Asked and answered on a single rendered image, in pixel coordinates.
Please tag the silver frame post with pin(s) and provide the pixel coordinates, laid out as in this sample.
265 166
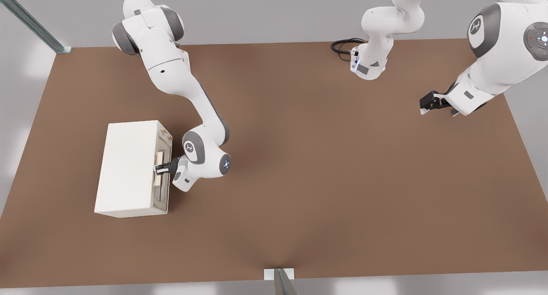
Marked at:
30 19
280 280

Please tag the white oven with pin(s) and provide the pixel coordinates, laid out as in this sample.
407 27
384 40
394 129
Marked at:
128 166

